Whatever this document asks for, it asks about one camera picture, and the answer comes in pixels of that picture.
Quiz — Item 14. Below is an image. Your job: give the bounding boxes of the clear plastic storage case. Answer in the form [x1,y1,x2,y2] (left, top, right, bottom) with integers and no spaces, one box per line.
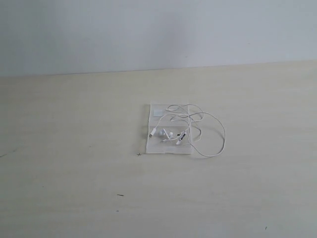
[145,102,193,155]

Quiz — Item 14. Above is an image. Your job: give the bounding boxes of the white wired earphones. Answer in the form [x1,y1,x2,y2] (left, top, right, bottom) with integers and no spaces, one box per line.
[145,103,226,158]

